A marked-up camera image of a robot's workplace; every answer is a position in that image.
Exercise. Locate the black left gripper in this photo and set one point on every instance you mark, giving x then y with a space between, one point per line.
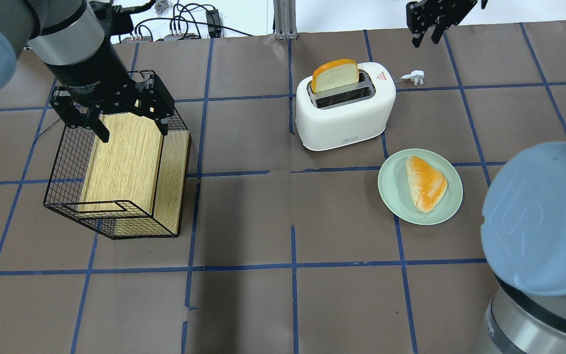
91 73

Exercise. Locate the white two-slot toaster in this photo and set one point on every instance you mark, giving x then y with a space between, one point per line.
346 115

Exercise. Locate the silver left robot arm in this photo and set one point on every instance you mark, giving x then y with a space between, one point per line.
73 39

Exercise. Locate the black power supply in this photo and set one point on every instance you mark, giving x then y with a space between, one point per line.
214 23

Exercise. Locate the wooden board in basket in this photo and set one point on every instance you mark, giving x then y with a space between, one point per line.
134 183

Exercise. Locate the black wire basket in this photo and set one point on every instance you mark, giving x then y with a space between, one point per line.
68 176

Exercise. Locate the aluminium frame post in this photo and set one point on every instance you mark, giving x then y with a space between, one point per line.
284 27

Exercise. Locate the orange-crusted toast slice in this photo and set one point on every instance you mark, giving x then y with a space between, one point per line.
335 74

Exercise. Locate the light green round plate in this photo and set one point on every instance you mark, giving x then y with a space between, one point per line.
394 189

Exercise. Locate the triangular orange bread piece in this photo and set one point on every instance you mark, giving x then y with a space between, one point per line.
427 185

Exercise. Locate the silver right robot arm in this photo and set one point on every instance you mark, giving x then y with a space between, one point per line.
496 272

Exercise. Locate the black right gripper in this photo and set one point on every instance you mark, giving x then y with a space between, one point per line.
438 17

